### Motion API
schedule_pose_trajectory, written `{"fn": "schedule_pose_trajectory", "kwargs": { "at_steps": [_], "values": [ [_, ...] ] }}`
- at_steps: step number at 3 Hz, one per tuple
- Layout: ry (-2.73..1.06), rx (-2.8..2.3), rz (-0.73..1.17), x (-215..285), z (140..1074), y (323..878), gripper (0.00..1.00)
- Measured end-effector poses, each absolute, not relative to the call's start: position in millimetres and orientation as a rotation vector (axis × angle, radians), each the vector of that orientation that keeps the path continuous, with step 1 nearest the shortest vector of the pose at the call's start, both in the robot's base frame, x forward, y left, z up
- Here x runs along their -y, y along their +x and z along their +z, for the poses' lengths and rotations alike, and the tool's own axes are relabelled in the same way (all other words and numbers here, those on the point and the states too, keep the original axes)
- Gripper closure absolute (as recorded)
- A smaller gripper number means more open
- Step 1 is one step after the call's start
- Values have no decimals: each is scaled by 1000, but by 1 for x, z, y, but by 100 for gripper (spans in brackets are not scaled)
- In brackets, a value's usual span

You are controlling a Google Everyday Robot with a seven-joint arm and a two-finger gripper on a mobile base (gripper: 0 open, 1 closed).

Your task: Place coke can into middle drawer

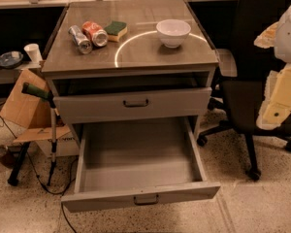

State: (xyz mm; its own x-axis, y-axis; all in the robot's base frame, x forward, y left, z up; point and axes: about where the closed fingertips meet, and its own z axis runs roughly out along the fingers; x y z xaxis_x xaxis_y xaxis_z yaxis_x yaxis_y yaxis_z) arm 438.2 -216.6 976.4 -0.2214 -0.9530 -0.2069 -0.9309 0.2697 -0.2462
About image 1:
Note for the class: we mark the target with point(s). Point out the brown round floor container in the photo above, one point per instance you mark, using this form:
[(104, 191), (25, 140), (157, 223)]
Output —
[(6, 157)]

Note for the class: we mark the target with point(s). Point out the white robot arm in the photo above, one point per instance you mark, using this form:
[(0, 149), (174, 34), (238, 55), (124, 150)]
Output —
[(278, 37)]

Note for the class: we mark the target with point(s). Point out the brown cardboard box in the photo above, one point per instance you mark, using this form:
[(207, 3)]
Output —
[(25, 110)]

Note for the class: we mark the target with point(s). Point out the dark blue plate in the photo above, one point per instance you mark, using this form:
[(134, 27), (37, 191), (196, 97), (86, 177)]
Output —
[(11, 59)]

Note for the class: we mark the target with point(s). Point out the green handled tripod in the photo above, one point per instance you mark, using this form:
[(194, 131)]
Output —
[(38, 133)]

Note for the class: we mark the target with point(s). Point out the green yellow sponge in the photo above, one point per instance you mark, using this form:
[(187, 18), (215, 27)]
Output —
[(115, 30)]

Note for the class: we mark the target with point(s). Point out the low side shelf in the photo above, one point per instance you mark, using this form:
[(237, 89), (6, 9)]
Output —
[(11, 75)]

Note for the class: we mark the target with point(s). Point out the grey drawer cabinet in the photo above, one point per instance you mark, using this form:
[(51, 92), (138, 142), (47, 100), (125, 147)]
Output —
[(138, 62)]

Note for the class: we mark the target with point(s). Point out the open middle drawer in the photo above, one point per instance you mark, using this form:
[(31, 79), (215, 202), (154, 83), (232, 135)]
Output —
[(138, 163)]

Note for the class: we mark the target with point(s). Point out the upper grey drawer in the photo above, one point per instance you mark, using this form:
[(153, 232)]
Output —
[(133, 105)]

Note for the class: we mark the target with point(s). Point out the white paper cup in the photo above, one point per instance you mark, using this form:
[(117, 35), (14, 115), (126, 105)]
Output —
[(33, 52)]

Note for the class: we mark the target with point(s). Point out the red coke can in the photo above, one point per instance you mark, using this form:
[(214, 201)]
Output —
[(95, 33)]

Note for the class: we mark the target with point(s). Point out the black office chair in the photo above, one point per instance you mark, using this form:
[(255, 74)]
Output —
[(244, 69)]

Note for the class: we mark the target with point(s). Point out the silver blue soda can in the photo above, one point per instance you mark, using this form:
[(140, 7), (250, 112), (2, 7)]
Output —
[(83, 44)]

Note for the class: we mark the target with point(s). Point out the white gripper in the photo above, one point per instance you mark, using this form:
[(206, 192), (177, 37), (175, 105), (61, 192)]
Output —
[(289, 38)]

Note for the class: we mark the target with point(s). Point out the white bowl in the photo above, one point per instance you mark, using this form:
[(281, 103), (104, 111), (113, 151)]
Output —
[(172, 32)]

